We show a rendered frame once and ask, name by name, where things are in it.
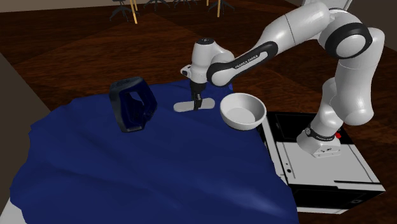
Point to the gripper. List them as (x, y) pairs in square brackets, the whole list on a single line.
[(197, 87)]

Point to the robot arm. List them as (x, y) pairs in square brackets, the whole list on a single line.
[(350, 80)]

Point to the grey flat oblong object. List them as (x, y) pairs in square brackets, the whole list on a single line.
[(183, 106)]

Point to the white bowl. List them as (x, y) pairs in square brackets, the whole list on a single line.
[(240, 116)]

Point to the black office chair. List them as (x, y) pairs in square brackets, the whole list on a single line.
[(119, 11), (156, 3), (183, 2), (225, 6)]

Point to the bed with blue blanket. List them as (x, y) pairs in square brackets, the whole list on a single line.
[(161, 173)]

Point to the wooden table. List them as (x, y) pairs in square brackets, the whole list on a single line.
[(133, 12)]

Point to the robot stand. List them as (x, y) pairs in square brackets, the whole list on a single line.
[(322, 170)]

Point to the dark blue open-frame object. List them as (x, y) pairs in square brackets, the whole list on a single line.
[(117, 96)]

